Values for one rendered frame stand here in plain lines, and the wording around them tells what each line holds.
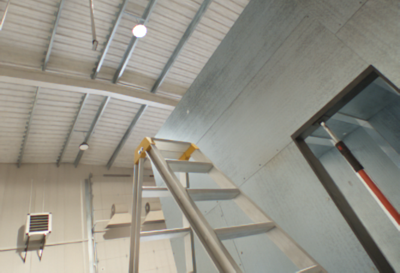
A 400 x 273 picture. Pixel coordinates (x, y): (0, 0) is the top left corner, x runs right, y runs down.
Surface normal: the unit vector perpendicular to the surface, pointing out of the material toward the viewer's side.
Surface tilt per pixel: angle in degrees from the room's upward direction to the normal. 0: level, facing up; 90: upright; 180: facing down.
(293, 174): 90
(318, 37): 90
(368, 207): 90
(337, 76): 90
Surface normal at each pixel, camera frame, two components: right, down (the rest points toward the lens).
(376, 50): -0.81, -0.16
